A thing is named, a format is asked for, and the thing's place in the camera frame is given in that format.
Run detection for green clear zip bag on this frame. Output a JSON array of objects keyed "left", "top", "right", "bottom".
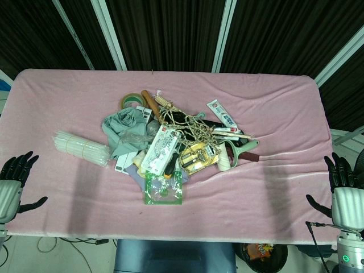
[{"left": 143, "top": 170, "right": 184, "bottom": 205}]

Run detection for packet of wooden sticks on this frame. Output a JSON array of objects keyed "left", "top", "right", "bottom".
[{"left": 153, "top": 89, "right": 174, "bottom": 111}]

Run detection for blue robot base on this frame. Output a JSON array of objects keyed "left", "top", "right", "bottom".
[{"left": 113, "top": 239, "right": 238, "bottom": 273}]

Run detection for brown wooden handle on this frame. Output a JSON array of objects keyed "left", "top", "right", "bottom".
[{"left": 141, "top": 89, "right": 162, "bottom": 126}]

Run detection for grey-green crumpled cloth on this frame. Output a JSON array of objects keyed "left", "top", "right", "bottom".
[{"left": 101, "top": 106, "right": 154, "bottom": 160}]

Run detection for black trash bin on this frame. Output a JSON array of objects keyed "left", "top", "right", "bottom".
[{"left": 238, "top": 243, "right": 289, "bottom": 273}]

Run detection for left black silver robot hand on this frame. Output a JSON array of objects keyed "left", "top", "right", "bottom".
[{"left": 0, "top": 151, "right": 48, "bottom": 225}]

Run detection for white toothpaste tube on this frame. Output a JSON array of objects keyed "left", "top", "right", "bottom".
[{"left": 206, "top": 98, "right": 238, "bottom": 127}]

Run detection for beige net bag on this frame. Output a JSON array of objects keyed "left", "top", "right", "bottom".
[{"left": 158, "top": 100, "right": 223, "bottom": 163}]

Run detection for purple grey flat pouch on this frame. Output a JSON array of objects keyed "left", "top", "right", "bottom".
[{"left": 125, "top": 165, "right": 189, "bottom": 192}]

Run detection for white printed flat package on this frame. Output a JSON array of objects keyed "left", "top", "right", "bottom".
[{"left": 140, "top": 125, "right": 180, "bottom": 175}]

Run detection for pink tablecloth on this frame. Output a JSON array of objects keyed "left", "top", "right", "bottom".
[{"left": 0, "top": 68, "right": 340, "bottom": 245}]

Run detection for white red small tube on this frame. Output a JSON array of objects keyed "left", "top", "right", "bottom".
[{"left": 212, "top": 126, "right": 242, "bottom": 134}]

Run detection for yellow card tool package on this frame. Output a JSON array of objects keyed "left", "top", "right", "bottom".
[{"left": 179, "top": 142, "right": 222, "bottom": 176}]

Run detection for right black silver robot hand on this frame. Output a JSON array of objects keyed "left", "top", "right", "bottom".
[{"left": 305, "top": 152, "right": 364, "bottom": 230}]

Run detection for black orange utility knife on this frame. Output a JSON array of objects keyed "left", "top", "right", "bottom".
[{"left": 162, "top": 152, "right": 180, "bottom": 179}]

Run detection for bundle of white straws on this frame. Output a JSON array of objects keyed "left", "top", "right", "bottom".
[{"left": 51, "top": 130, "right": 111, "bottom": 169}]

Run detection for black cable on right wrist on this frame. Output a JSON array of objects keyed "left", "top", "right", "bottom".
[{"left": 305, "top": 221, "right": 339, "bottom": 273}]

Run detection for green tape roll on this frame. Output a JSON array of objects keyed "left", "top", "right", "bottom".
[{"left": 118, "top": 92, "right": 148, "bottom": 109}]

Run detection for clear crumpled plastic bag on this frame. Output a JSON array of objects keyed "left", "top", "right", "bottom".
[{"left": 118, "top": 133, "right": 154, "bottom": 147}]

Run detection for green lint roller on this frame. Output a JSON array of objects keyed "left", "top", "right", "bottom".
[{"left": 217, "top": 139, "right": 260, "bottom": 172}]

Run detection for white floor cable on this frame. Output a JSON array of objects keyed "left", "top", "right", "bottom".
[{"left": 36, "top": 236, "right": 86, "bottom": 273}]

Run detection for white grey socket strip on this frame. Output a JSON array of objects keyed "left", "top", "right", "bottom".
[{"left": 135, "top": 105, "right": 153, "bottom": 121}]

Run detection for dark red flat blade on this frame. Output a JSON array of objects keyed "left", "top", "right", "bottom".
[{"left": 241, "top": 151, "right": 260, "bottom": 162}]

